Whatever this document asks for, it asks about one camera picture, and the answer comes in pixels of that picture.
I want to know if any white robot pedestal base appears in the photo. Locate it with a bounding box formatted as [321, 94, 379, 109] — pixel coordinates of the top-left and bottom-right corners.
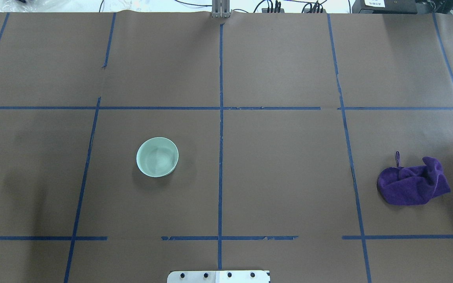
[167, 270, 271, 283]

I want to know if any aluminium frame post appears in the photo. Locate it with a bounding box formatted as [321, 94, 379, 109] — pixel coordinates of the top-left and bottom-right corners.
[212, 0, 232, 18]

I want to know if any mint green bowl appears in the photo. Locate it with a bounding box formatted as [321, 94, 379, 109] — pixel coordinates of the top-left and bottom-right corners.
[136, 137, 179, 178]

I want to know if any purple cloth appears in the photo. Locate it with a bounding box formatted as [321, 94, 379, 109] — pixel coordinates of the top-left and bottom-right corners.
[376, 152, 451, 206]

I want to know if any black box device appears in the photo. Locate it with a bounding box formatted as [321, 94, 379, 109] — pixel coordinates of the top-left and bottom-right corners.
[351, 0, 417, 15]

